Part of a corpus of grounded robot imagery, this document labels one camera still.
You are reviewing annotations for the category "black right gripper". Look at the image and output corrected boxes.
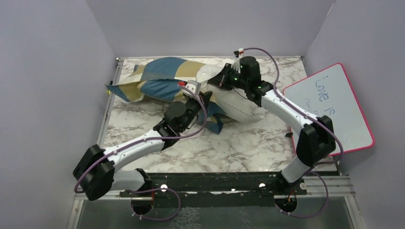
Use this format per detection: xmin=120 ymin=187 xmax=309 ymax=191
xmin=207 ymin=63 xmax=248 ymax=91

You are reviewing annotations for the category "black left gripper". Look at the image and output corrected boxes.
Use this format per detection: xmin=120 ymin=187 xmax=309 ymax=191
xmin=180 ymin=91 xmax=213 ymax=133

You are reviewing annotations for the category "white pillow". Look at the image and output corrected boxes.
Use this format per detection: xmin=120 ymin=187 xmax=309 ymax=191
xmin=196 ymin=64 xmax=266 ymax=124

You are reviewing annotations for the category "blue yellow patchwork pillowcase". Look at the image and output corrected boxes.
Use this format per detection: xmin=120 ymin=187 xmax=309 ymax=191
xmin=105 ymin=57 xmax=228 ymax=135

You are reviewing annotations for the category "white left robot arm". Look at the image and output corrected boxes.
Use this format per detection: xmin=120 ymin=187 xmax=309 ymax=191
xmin=73 ymin=91 xmax=213 ymax=200

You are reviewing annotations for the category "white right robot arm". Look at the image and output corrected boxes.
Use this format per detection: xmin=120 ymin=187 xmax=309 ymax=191
xmin=208 ymin=56 xmax=336 ymax=194

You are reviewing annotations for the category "pink framed whiteboard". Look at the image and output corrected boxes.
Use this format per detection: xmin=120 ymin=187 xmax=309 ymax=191
xmin=283 ymin=63 xmax=375 ymax=153

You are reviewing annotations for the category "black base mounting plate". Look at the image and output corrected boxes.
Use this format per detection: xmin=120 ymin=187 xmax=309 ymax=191
xmin=87 ymin=167 xmax=342 ymax=209

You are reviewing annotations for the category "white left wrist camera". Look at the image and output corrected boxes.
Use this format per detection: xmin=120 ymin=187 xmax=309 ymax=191
xmin=178 ymin=80 xmax=201 ymax=97

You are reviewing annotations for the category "aluminium table edge rail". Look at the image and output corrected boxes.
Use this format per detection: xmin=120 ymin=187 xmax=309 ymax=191
xmin=96 ymin=58 xmax=125 ymax=149

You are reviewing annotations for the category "aluminium front rail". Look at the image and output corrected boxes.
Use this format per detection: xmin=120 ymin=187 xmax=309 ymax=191
xmin=81 ymin=174 xmax=356 ymax=201

